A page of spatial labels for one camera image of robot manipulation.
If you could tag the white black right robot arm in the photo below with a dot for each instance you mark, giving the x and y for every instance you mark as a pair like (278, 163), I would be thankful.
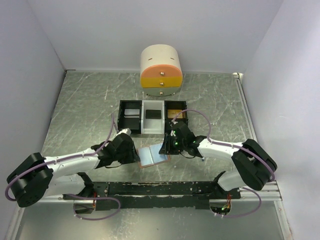
(253, 166)

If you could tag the white card in tray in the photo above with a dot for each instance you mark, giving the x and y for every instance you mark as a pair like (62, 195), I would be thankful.
(131, 113)

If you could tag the orange leather card holder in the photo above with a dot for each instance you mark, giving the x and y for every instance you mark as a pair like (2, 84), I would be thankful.
(149, 156)

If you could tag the three-compartment black white tray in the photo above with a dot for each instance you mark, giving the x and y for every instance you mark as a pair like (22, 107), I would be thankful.
(143, 126)

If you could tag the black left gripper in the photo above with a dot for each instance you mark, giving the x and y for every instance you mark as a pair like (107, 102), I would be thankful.
(133, 156)

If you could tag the aluminium rail front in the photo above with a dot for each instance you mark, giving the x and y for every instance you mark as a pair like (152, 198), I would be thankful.
(270, 192)

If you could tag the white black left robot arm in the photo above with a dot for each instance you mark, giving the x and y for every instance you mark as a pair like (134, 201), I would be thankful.
(38, 176)

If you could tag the black card in tray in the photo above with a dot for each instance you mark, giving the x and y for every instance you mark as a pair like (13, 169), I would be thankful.
(154, 114)

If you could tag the round cream drawer cabinet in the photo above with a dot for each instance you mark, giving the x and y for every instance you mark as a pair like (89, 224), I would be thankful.
(160, 70)

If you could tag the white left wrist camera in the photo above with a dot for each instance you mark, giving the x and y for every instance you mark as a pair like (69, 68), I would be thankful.
(126, 131)

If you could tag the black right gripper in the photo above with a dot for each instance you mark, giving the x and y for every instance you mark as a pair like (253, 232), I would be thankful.
(165, 148)

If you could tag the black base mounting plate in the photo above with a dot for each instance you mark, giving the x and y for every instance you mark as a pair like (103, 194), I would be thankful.
(170, 194)

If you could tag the gold card in tray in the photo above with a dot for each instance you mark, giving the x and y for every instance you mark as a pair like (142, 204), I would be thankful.
(172, 113)

